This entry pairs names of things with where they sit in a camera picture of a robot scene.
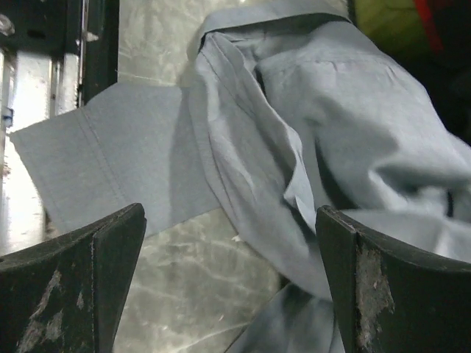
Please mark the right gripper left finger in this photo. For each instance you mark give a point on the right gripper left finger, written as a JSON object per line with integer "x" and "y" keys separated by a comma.
{"x": 67, "y": 294}

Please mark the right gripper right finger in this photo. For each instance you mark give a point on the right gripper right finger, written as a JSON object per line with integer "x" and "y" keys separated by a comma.
{"x": 389, "y": 296}

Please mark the grey button shirt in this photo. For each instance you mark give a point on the grey button shirt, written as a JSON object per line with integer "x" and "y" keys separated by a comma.
{"x": 290, "y": 109}

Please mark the red garment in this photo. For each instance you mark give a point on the red garment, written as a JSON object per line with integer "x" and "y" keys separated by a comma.
{"x": 426, "y": 15}

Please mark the green laundry basket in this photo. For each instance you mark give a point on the green laundry basket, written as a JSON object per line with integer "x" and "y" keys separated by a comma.
{"x": 394, "y": 26}

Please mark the aluminium mounting rail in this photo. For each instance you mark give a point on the aluminium mounting rail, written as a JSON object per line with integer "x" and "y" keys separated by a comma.
{"x": 55, "y": 56}

